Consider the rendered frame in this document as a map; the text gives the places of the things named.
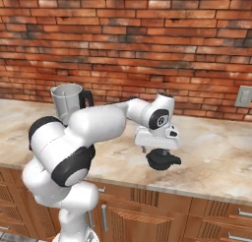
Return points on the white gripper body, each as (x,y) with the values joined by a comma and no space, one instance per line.
(154,141)

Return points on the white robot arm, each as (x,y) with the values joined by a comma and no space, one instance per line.
(95,124)

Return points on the wooden drawer front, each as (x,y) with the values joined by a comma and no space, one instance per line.
(147,196)
(216,208)
(10,193)
(19,228)
(210,231)

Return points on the wooden cupboard door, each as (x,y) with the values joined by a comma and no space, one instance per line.
(141,224)
(95,219)

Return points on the grey wall outlet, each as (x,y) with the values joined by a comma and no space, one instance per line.
(244,96)

